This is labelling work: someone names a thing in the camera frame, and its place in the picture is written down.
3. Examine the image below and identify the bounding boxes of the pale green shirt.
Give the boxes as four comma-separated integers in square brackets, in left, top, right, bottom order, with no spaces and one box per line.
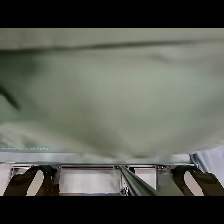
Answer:
[0,28,224,160]

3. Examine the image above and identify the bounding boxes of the light blue garment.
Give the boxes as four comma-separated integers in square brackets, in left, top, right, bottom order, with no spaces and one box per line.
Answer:
[189,144,224,178]

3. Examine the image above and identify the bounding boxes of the silver frame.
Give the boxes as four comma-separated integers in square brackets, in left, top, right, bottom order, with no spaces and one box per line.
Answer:
[0,152,224,197]

